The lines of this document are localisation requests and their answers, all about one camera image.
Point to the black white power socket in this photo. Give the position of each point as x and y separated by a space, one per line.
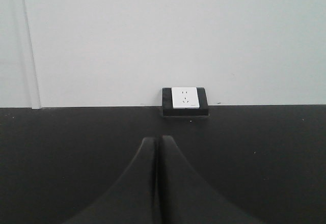
184 102

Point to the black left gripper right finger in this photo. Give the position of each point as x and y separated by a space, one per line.
185 197

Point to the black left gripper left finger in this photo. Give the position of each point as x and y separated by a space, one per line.
131 198

